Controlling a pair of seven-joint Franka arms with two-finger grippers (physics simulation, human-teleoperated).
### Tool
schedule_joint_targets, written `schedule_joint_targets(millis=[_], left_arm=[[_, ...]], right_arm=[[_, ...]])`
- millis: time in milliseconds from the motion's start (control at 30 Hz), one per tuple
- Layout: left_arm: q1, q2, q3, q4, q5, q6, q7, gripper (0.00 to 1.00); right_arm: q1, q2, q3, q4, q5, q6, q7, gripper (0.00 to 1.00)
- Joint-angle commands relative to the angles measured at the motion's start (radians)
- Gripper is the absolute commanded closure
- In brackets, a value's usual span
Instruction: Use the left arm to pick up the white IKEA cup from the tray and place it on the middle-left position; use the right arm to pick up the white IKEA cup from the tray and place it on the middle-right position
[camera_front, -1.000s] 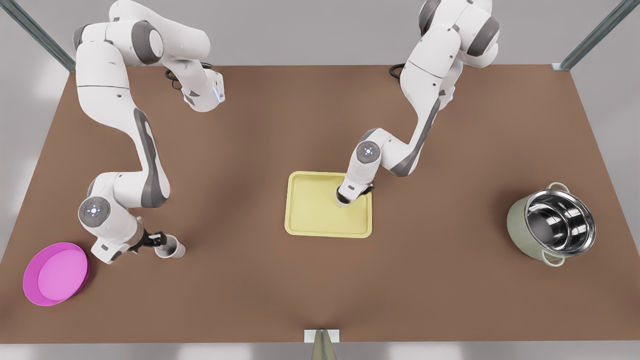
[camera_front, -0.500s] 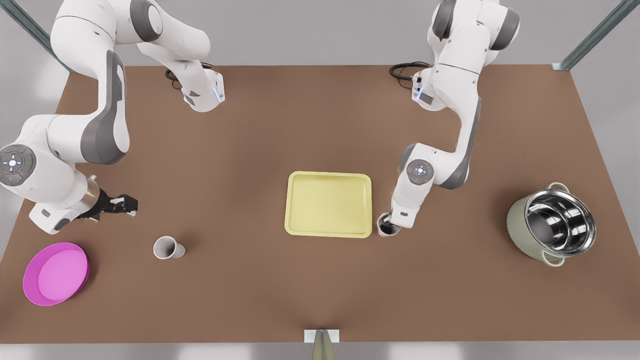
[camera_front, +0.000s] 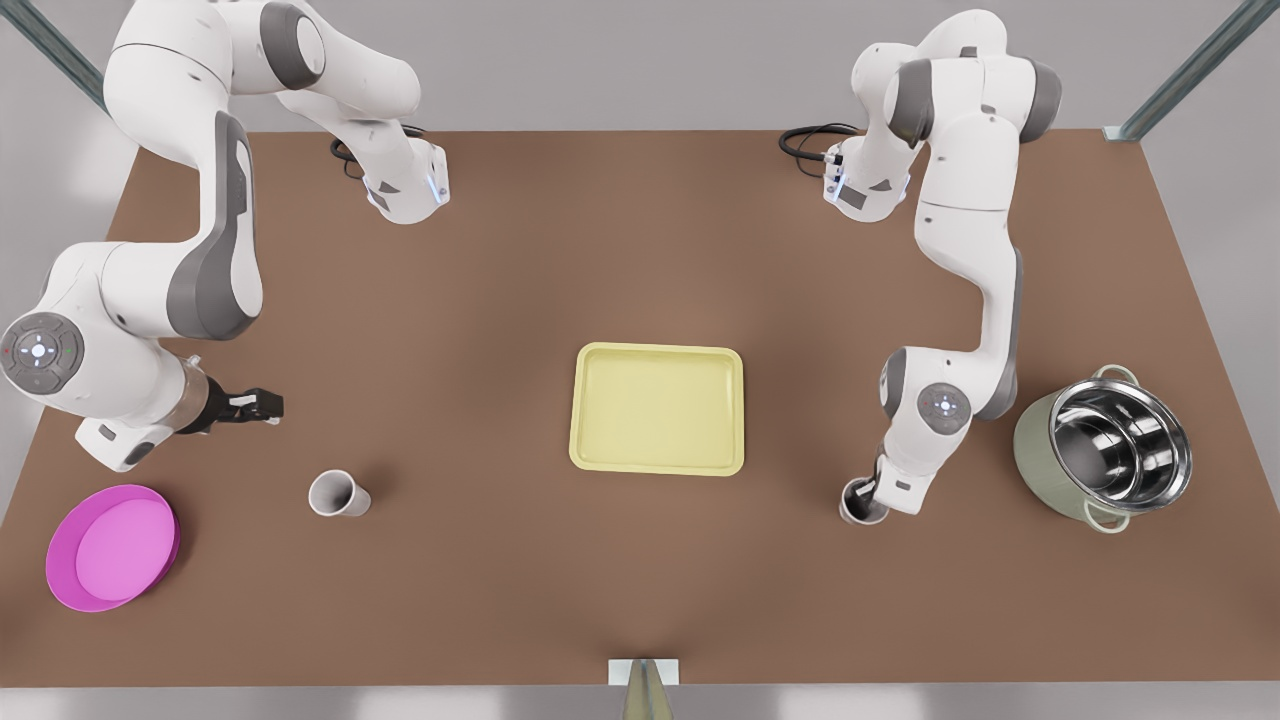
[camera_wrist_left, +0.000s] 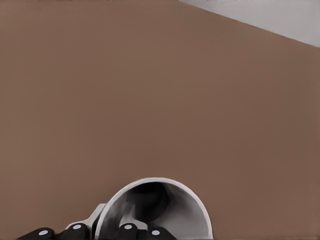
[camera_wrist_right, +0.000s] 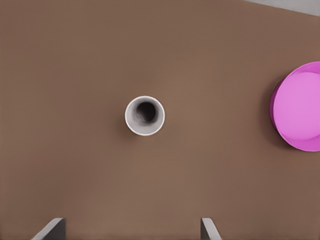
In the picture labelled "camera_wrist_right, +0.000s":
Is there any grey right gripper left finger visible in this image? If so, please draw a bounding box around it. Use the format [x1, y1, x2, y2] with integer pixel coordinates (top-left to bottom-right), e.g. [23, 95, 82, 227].
[30, 217, 66, 240]

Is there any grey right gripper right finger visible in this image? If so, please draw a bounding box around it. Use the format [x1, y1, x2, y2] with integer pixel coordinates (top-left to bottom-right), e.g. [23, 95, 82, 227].
[200, 217, 222, 240]

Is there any white cup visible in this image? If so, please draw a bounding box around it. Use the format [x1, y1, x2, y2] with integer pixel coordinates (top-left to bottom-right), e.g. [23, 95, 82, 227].
[124, 95, 166, 137]

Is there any pink round tray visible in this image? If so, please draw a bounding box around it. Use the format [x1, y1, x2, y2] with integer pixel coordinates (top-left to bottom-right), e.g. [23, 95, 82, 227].
[269, 61, 320, 153]

